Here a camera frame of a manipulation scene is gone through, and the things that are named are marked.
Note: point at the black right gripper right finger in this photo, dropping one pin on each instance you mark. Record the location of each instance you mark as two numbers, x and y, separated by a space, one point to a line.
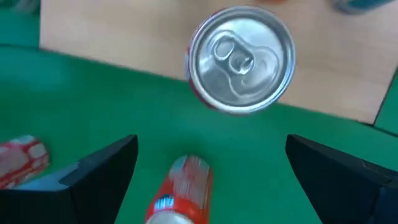
348 186

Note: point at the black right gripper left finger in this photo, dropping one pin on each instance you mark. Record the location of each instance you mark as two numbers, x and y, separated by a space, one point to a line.
77 193

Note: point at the red white patterned can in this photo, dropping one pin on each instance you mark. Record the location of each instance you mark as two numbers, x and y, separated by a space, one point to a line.
21 158

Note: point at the red can blue logo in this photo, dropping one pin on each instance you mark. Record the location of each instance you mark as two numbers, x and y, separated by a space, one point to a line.
183 186

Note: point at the green felt mat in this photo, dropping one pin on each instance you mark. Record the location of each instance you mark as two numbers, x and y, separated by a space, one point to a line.
93 102

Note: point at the red can silver lid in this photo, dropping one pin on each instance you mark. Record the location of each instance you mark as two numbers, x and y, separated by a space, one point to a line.
242 62

